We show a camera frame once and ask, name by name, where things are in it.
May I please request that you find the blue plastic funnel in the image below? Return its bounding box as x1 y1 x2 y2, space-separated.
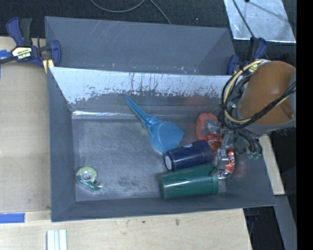
124 94 186 156

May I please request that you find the grey metal bin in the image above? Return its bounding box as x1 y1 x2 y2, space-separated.
43 16 278 222

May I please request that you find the dark blue plastic cup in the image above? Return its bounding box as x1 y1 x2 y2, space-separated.
163 139 214 172

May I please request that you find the dark green plastic cup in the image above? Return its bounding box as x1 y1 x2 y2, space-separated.
159 161 220 200

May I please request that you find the orange foil packet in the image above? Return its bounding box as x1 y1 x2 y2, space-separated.
196 112 237 179

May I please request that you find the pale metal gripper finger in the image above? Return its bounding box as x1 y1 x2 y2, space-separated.
215 148 229 169

